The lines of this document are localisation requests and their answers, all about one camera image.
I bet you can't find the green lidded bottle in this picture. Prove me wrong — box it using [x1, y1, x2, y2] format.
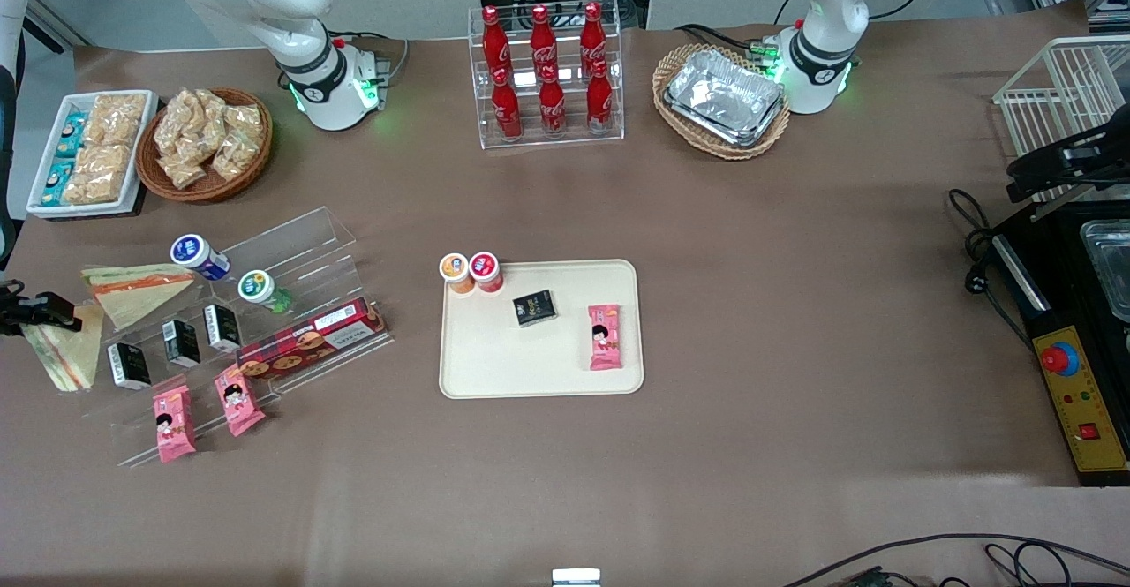
[237, 269, 293, 316]

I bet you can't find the black machine lever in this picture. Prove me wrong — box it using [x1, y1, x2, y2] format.
[1006, 106, 1130, 205]

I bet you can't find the triangle sandwich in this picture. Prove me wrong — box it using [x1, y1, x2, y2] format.
[81, 264, 197, 334]
[21, 303, 105, 393]

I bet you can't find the teal snack packet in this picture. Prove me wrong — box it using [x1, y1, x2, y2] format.
[55, 113, 87, 158]
[41, 160, 75, 208]

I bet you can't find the blue lidded white bottle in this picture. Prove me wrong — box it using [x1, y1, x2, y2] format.
[170, 234, 232, 282]

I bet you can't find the black floor cable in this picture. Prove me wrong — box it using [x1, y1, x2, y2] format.
[781, 532, 1130, 587]

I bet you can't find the red plaid cookie box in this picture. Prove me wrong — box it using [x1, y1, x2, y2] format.
[235, 297, 388, 382]

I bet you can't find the beige plastic tray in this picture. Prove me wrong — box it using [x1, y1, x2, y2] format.
[439, 259, 644, 400]

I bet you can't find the brown round wicker basket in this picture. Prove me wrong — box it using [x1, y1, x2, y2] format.
[135, 87, 274, 206]

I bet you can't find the black power cable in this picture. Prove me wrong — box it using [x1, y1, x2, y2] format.
[947, 188, 1036, 351]

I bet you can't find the white rectangular bin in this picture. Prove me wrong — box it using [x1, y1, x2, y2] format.
[26, 90, 161, 220]

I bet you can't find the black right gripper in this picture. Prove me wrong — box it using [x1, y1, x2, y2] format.
[0, 280, 83, 337]

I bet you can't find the red cola bottle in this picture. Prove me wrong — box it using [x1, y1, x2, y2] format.
[491, 68, 524, 141]
[579, 2, 608, 69]
[482, 6, 512, 76]
[530, 4, 559, 74]
[538, 66, 568, 137]
[585, 61, 614, 134]

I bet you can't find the grey base cable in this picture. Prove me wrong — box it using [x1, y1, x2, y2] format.
[331, 33, 411, 87]

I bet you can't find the white wire rack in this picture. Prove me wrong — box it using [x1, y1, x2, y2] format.
[993, 35, 1130, 205]

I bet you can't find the black sealing machine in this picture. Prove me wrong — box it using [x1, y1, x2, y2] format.
[993, 199, 1130, 487]

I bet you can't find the clear acrylic stepped stand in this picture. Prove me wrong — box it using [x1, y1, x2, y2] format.
[84, 206, 395, 469]

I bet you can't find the black base cable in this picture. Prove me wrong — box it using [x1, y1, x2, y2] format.
[674, 0, 800, 56]

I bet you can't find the clear acrylic bottle rack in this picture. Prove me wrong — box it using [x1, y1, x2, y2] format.
[468, 0, 625, 150]

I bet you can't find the black snack packet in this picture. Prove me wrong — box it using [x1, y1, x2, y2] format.
[513, 290, 559, 328]
[162, 319, 201, 368]
[204, 304, 243, 353]
[107, 342, 152, 391]

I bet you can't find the beige rice cracker pack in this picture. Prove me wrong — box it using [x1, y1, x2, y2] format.
[84, 94, 148, 147]
[64, 144, 134, 207]

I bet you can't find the pink wafer packet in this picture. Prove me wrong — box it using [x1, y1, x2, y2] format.
[153, 384, 197, 464]
[214, 364, 266, 437]
[588, 304, 624, 372]

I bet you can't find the light oval wicker basket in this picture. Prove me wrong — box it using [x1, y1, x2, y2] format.
[652, 44, 792, 161]

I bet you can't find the orange lidded snack cup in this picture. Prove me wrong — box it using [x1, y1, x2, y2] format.
[439, 252, 475, 296]

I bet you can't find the aluminium foil tray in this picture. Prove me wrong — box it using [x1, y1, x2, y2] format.
[663, 49, 787, 147]

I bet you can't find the red emergency stop button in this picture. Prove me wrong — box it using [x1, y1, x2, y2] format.
[1039, 342, 1081, 379]

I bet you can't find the red lidded snack cup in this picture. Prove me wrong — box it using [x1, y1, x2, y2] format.
[468, 252, 505, 296]

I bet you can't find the clear metal-rimmed container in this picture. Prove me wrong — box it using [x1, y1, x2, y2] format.
[1079, 219, 1130, 324]

